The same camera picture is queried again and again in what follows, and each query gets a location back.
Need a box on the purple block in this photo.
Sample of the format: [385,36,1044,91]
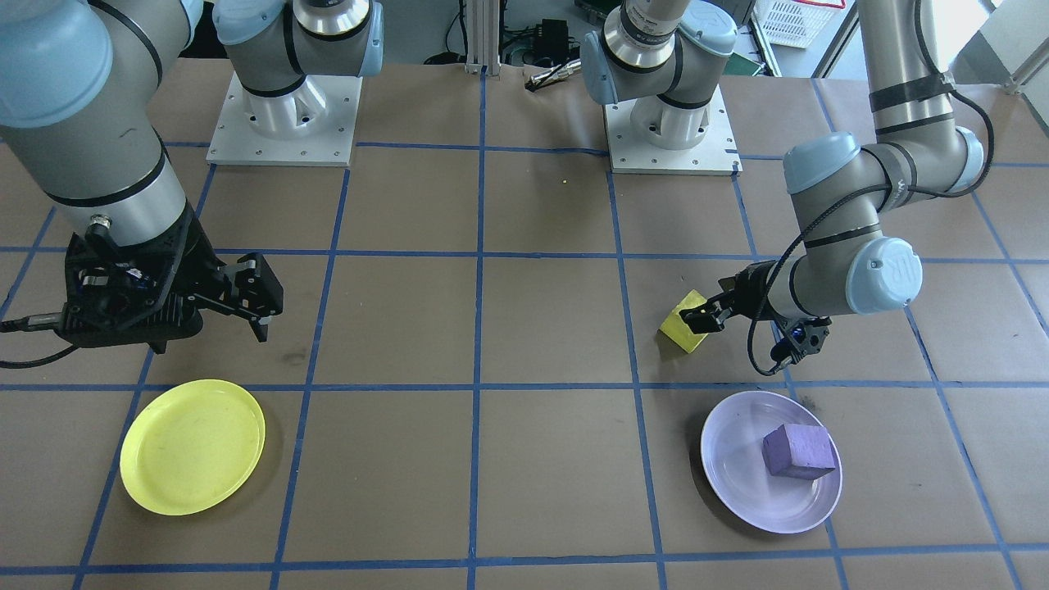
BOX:
[762,424,837,480]

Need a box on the silver metal connector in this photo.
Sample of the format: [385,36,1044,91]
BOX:
[526,61,584,93]

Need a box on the yellow block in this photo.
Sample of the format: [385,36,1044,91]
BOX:
[659,289,712,355]

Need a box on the black camera cable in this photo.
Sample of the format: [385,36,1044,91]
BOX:
[0,311,80,370]
[747,0,994,378]

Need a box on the white square base plate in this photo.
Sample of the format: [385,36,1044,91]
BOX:
[207,72,363,167]
[604,86,742,175]

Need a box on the white plastic basket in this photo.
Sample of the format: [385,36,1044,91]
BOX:
[752,0,847,48]

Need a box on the purple plate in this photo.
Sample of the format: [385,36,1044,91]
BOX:
[701,391,843,535]

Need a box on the black charger box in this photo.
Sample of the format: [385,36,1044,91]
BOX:
[537,18,572,58]

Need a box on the yellow plate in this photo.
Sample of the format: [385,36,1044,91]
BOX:
[120,379,266,516]

